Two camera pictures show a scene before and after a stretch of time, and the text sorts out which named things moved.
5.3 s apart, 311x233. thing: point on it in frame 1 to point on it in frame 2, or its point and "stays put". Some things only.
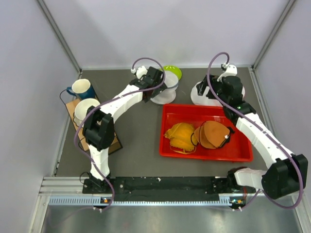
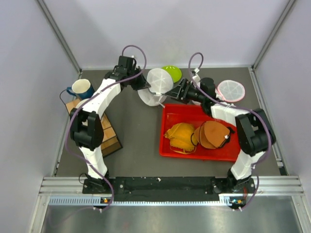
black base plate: [173, 185] stays put
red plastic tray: [237, 149] stays put
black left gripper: [158, 90] to [142, 83]
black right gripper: [202, 87] to [178, 93]
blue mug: [82, 89] stays put
